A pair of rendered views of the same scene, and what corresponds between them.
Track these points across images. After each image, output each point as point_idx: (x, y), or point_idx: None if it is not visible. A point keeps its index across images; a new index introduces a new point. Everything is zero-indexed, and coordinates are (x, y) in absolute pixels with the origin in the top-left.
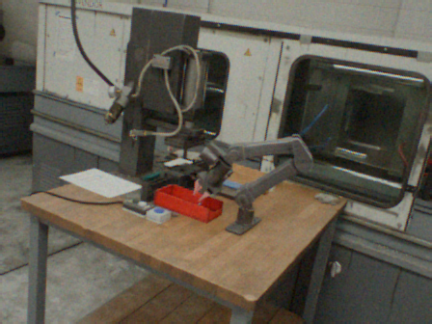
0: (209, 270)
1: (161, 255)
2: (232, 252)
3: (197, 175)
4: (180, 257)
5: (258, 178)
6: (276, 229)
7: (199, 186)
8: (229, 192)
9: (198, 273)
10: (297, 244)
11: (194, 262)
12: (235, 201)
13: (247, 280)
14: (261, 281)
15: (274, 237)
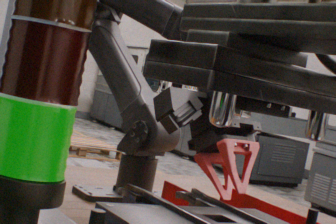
0: (267, 197)
1: (332, 219)
2: (211, 194)
3: (261, 129)
4: (302, 211)
5: (144, 81)
6: (73, 179)
7: (235, 165)
8: (45, 216)
9: (285, 200)
10: (77, 168)
11: (284, 204)
12: (176, 144)
13: (224, 183)
14: (205, 179)
15: (102, 179)
